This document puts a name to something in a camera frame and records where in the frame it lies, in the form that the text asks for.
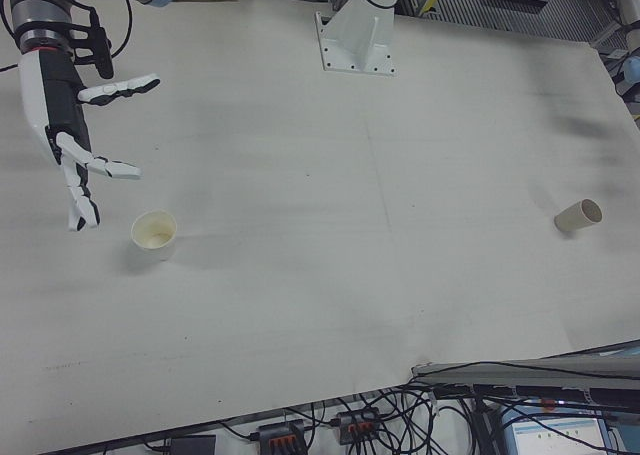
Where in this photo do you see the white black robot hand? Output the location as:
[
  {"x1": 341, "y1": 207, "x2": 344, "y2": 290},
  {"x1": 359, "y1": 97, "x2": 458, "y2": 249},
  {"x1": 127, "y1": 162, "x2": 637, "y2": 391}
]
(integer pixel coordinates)
[{"x1": 18, "y1": 49, "x2": 162, "y2": 233}]

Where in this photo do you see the wide white paper cup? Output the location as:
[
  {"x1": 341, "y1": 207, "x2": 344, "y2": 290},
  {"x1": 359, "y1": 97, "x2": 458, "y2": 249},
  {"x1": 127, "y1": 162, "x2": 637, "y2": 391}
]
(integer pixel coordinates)
[{"x1": 130, "y1": 209, "x2": 179, "y2": 263}]

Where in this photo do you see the narrow beige paper cup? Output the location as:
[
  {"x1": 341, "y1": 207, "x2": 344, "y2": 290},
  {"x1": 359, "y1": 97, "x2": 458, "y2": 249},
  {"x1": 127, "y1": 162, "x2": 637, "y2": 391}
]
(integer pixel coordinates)
[{"x1": 553, "y1": 198, "x2": 603, "y2": 235}]

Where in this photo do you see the black power adapter box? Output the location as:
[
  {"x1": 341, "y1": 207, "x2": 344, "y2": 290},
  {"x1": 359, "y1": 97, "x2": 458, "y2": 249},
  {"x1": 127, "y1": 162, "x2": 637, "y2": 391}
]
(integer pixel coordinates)
[{"x1": 164, "y1": 435, "x2": 218, "y2": 455}]

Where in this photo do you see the black orange power strip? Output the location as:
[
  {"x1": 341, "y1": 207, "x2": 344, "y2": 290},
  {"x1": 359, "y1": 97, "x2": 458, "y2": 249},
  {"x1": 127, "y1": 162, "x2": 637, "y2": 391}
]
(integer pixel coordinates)
[
  {"x1": 335, "y1": 408, "x2": 382, "y2": 446},
  {"x1": 256, "y1": 418, "x2": 307, "y2": 454}
]

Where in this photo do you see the grey ribbed floor panel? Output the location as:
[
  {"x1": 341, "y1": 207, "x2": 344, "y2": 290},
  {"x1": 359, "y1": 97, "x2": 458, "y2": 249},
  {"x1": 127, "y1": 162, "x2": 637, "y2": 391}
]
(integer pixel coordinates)
[{"x1": 389, "y1": 0, "x2": 624, "y2": 44}]

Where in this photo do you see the computer monitor screen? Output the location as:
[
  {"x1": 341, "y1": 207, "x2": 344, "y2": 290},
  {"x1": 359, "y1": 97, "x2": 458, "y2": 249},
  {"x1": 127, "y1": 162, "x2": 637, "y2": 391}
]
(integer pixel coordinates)
[{"x1": 501, "y1": 408, "x2": 617, "y2": 455}]

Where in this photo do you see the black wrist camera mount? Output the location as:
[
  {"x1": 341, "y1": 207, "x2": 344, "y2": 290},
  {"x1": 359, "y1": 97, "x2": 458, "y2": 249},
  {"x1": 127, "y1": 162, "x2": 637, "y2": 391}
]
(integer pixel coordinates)
[{"x1": 64, "y1": 7, "x2": 115, "y2": 80}]

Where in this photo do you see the white metal pedestal base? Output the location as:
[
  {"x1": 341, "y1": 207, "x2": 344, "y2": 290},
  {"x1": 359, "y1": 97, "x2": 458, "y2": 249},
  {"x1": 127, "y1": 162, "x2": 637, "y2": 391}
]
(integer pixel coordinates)
[{"x1": 314, "y1": 0, "x2": 416, "y2": 78}]

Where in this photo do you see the black power strip cable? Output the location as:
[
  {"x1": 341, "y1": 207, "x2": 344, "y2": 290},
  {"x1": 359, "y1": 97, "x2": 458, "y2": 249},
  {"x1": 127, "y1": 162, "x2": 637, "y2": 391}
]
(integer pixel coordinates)
[{"x1": 218, "y1": 420, "x2": 261, "y2": 441}]

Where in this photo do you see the black cable over beam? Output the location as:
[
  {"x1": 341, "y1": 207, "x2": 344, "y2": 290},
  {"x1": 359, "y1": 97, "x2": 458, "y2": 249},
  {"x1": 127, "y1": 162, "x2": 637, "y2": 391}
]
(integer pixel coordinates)
[{"x1": 413, "y1": 359, "x2": 640, "y2": 379}]

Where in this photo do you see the aluminium frame beam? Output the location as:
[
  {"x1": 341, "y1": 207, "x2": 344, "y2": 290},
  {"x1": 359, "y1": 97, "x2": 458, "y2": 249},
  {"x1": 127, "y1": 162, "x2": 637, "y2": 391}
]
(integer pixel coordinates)
[{"x1": 411, "y1": 341, "x2": 640, "y2": 392}]

